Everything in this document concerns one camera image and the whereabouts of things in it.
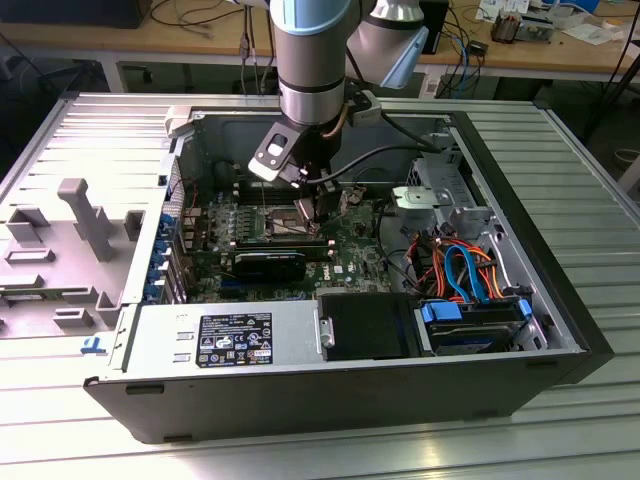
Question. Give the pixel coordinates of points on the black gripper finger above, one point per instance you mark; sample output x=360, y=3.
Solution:
x=327, y=200

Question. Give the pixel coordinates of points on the metal locking lever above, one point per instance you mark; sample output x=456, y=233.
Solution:
x=345, y=215
x=263, y=200

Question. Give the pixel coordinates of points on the silver CPU plate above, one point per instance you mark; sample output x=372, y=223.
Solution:
x=306, y=210

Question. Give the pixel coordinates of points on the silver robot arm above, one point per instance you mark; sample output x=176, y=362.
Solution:
x=310, y=60

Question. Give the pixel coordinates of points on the CPU socket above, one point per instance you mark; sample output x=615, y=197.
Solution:
x=285, y=225

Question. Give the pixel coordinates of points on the black bay cover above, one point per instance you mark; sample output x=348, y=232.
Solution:
x=370, y=325

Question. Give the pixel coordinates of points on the blue expansion slot retainer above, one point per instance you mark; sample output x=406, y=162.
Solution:
x=161, y=257

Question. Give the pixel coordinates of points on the green motherboard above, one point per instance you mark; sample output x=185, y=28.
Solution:
x=350, y=250

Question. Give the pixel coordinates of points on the black graphics card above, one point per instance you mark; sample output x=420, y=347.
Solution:
x=270, y=267

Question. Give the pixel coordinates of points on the metal drive cage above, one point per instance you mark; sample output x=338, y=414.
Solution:
x=450, y=170

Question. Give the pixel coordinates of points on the silver bay latch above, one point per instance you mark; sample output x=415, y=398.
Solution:
x=328, y=332

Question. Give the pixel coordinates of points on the blue disk carrier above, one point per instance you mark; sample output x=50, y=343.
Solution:
x=440, y=314

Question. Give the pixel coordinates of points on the black power supply label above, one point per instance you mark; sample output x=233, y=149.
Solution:
x=235, y=340

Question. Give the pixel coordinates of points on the tall black box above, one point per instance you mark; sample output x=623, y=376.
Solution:
x=437, y=30

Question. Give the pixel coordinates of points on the wooden desk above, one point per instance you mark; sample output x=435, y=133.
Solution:
x=175, y=42

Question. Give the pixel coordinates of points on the small black device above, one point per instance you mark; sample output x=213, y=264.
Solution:
x=477, y=48

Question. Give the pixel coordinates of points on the silver hard disk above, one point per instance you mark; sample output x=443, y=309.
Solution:
x=470, y=340

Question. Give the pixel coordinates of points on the black PC case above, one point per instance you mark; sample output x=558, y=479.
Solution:
x=300, y=405

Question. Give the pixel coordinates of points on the silver power supply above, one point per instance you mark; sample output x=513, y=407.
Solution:
x=160, y=330

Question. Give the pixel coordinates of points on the copper wound transformer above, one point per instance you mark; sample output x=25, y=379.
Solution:
x=505, y=27

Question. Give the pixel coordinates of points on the printed paper sheets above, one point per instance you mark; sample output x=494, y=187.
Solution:
x=500, y=7

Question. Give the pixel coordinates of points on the grey metal device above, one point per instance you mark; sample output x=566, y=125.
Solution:
x=535, y=30

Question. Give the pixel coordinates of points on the grey parts rack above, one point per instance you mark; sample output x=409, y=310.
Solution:
x=65, y=260

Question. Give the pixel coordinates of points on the large black box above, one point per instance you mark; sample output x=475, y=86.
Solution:
x=75, y=12

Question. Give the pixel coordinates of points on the white paper sheet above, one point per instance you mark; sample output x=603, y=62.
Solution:
x=590, y=34

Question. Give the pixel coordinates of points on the white bin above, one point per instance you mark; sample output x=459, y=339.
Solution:
x=632, y=175

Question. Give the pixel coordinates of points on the white tape roll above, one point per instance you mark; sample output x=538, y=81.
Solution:
x=606, y=23

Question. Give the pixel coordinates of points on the green RAM stick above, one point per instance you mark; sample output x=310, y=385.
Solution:
x=25, y=298

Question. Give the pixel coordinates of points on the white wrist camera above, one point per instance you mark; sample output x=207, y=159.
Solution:
x=272, y=150

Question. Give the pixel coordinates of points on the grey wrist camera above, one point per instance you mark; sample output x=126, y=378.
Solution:
x=365, y=107

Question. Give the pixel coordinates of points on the round silver bracket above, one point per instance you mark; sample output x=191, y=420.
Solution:
x=415, y=200

